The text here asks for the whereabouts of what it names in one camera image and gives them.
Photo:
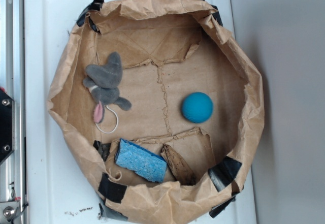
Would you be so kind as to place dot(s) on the white plastic tray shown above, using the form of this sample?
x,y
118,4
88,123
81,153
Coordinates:
x,y
58,192

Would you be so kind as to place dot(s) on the grey plush mouse toy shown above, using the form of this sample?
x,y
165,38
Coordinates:
x,y
102,81

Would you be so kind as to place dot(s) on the brown wood chip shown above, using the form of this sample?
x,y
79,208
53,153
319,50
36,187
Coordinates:
x,y
178,166

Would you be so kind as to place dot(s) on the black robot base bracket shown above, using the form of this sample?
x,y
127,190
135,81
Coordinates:
x,y
6,130

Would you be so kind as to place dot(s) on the blue sponge block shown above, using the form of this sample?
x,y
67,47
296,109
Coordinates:
x,y
141,161

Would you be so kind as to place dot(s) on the aluminium frame rail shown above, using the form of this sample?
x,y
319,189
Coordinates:
x,y
14,203

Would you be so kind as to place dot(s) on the brown paper bag bin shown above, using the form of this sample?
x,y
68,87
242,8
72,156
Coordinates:
x,y
169,49

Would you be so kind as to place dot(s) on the blue rubber ball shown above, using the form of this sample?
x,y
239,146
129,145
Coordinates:
x,y
197,107

